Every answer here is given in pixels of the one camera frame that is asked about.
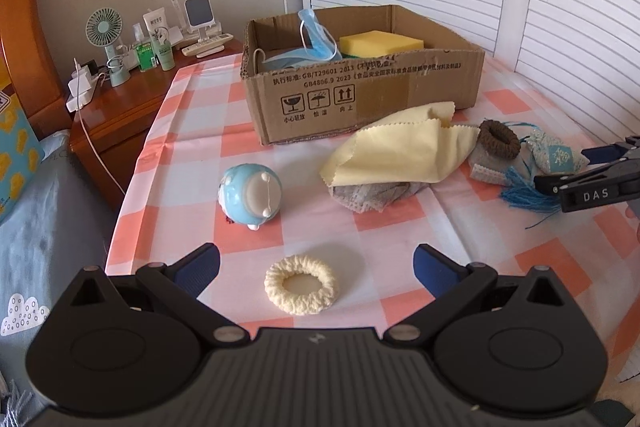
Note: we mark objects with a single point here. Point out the brown knitted scrunchie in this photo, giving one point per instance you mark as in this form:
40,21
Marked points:
487,142

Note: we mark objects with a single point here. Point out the white power strip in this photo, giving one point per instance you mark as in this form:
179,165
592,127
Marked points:
80,99

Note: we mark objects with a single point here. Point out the green pump bottle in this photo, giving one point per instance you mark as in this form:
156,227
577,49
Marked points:
146,57

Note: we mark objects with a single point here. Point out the grey cloth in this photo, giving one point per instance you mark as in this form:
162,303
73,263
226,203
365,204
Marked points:
485,169

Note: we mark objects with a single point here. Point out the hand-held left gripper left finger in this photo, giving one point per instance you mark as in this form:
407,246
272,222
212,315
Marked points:
200,268

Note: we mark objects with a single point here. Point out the blue face mask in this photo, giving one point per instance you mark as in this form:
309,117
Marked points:
285,59
315,34

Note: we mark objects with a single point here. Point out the white box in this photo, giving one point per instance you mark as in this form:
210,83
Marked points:
174,34

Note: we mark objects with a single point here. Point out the pink checked tablecloth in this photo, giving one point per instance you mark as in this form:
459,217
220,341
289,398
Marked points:
200,107

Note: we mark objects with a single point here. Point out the blue bed sheet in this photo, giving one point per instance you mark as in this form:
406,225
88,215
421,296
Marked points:
50,232

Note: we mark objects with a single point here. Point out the yellow sponge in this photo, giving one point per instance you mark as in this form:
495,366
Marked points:
380,42

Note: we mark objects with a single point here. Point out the grey fringed blanket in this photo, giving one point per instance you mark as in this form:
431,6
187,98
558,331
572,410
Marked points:
12,404

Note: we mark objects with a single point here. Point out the grey patterned wipe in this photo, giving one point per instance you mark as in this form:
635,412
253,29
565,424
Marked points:
370,198

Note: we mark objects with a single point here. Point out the white tube with green cap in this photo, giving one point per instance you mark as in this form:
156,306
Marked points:
156,22

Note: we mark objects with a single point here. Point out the wooden headboard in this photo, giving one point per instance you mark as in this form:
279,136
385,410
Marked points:
30,32

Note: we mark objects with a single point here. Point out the cream knitted scrunchie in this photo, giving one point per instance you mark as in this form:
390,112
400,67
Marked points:
280,297

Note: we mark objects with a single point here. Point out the patterned sachet with blue tassel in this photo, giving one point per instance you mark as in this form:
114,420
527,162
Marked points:
555,157

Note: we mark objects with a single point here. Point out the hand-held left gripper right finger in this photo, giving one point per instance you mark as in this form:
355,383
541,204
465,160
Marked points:
432,269

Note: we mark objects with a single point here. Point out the green desk fan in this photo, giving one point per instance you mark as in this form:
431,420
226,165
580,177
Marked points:
103,24

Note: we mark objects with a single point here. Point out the yellow cloth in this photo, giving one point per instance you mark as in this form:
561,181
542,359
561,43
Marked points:
390,147

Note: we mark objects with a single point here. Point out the black charger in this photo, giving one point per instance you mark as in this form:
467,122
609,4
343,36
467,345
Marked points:
91,67

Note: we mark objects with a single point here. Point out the blue round toy figure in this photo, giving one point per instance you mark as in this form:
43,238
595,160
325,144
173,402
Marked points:
240,197

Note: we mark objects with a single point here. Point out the cardboard box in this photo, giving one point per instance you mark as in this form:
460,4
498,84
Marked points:
380,87

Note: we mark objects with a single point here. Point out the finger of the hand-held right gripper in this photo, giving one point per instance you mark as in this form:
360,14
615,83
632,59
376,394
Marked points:
550,184
602,153

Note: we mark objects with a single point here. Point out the wooden nightstand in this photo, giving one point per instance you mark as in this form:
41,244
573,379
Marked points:
135,102

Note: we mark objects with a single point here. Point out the white remote control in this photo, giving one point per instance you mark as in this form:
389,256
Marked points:
210,44

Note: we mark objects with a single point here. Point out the white phone stand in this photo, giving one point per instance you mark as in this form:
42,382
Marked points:
197,9

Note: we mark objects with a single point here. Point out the white charger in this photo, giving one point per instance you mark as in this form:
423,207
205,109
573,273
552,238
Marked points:
80,79

